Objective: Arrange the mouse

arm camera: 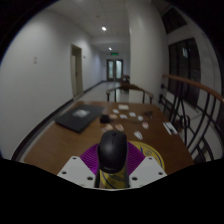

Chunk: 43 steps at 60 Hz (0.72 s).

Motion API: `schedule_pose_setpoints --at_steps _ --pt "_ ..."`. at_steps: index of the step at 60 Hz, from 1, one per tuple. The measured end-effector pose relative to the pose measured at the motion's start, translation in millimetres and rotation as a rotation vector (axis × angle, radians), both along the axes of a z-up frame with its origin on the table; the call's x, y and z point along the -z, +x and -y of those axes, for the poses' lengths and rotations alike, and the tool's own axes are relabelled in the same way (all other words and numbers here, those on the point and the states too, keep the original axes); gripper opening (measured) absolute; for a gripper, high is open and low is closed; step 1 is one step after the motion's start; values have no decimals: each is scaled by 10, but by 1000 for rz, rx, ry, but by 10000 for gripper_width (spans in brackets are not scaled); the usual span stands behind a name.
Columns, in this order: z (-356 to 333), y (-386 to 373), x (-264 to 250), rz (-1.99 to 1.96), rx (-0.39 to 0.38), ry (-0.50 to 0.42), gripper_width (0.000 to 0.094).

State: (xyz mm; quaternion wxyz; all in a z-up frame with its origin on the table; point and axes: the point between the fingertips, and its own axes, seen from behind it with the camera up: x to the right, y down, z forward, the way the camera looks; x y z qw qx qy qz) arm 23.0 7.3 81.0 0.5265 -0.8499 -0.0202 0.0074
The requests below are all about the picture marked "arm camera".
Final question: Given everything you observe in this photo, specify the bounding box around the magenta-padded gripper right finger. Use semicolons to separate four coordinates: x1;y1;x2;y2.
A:
126;144;168;189

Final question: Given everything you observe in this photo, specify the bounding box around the wooden armchair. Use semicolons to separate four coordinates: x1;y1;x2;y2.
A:
105;83;155;105

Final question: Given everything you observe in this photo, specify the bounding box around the dark framed window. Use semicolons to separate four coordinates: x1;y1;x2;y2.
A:
167;37;202;108

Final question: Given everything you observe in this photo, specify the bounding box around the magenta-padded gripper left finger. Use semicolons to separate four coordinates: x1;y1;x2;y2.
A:
56;143;101;189

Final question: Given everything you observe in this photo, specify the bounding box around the round yellow printed mouse pad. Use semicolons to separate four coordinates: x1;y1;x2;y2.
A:
99;140;166;190

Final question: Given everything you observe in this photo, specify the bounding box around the pale side door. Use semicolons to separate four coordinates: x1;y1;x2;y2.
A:
70;44;84;99

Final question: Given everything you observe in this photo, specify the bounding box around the black railing with wooden handrail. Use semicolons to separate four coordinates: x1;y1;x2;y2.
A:
158;73;224;164

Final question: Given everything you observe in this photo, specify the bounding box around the small black box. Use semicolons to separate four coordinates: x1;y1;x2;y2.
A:
99;114;111;124

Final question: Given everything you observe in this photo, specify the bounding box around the closed black laptop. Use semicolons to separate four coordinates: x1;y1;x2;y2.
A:
53;103;106;134

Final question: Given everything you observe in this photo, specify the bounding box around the glass double door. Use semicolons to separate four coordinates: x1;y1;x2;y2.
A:
106;58;124;82

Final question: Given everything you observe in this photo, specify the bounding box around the black computer mouse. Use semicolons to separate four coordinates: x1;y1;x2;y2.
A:
97;130;129;175

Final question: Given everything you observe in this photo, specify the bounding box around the white paper slip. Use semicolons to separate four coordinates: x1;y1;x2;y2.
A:
162;121;179;136

